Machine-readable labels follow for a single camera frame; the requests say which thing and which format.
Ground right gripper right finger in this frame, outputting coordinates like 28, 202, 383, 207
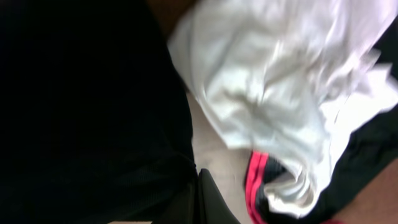
198, 169, 240, 224

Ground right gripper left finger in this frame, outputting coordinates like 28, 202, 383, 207
152, 184, 197, 224

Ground black t-shirt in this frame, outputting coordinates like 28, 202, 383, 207
1, 1, 196, 223

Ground grey red-trimmed shorts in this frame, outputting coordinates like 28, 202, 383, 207
245, 151, 352, 223

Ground crumpled white shirt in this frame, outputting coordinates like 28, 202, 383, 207
169, 0, 397, 218

